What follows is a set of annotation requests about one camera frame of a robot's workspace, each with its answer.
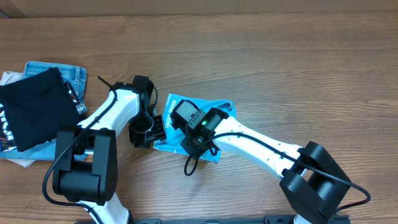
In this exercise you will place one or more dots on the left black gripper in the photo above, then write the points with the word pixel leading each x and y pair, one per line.
pixel 159 133

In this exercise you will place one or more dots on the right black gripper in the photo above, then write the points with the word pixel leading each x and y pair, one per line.
pixel 195 153

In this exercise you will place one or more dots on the light blue printed t-shirt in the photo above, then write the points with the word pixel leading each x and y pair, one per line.
pixel 174 137

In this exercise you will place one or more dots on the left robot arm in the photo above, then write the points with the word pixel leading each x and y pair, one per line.
pixel 85 170

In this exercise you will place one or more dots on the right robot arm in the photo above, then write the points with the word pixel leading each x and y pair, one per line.
pixel 312 181

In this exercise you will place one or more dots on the folded blue jeans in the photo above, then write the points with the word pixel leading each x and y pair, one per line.
pixel 70 73

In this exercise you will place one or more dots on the folded black garment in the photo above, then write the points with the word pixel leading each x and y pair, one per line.
pixel 34 109

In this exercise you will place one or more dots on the folded beige garment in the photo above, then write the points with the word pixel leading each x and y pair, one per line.
pixel 7 78

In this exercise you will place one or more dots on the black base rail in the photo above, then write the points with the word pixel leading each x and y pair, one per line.
pixel 268 219

